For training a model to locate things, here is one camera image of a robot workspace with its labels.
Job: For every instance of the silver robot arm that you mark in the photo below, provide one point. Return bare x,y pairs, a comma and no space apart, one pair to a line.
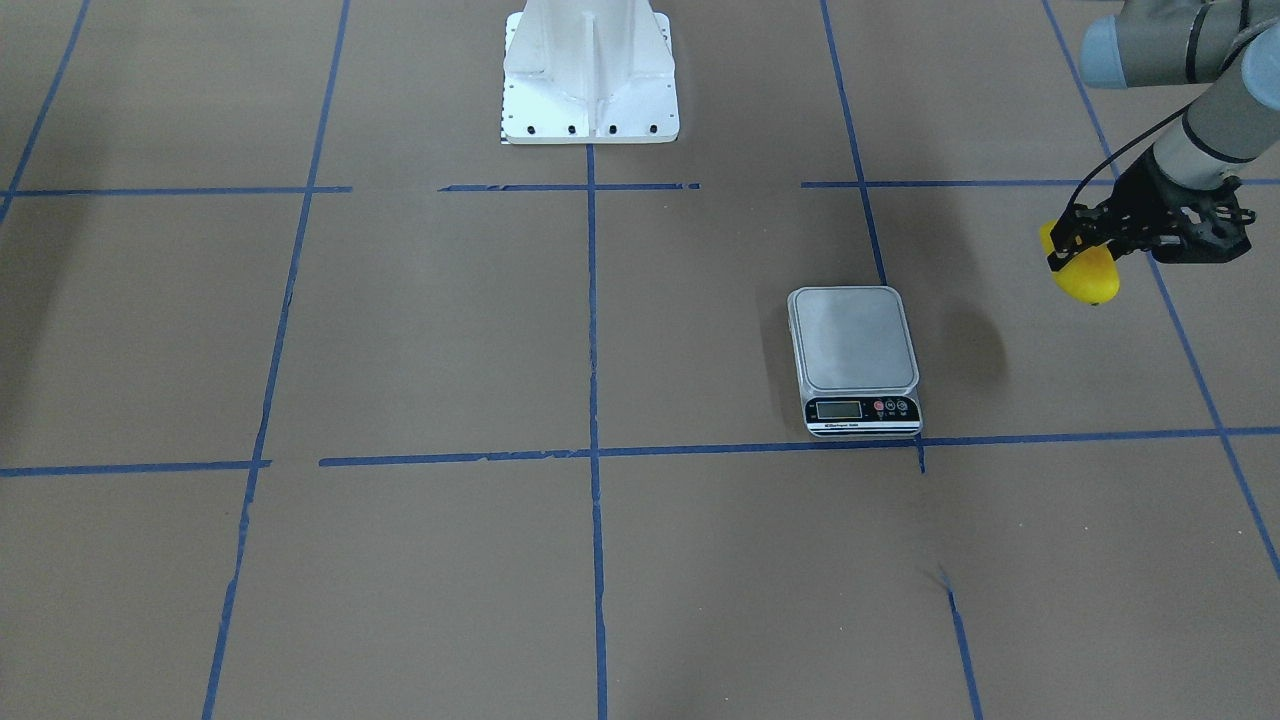
1226,48

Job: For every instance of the yellow orange mango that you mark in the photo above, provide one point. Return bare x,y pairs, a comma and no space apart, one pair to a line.
1089,276

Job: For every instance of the brown paper table mat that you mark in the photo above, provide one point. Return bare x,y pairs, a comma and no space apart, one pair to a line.
320,402

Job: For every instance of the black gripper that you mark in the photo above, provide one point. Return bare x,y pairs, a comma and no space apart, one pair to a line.
1143,194

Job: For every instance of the silver digital kitchen scale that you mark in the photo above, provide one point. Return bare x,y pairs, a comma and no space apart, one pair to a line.
855,362

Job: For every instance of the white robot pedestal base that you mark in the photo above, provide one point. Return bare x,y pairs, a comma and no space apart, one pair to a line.
589,72

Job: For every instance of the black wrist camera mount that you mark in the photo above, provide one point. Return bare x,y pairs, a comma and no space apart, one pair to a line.
1204,231

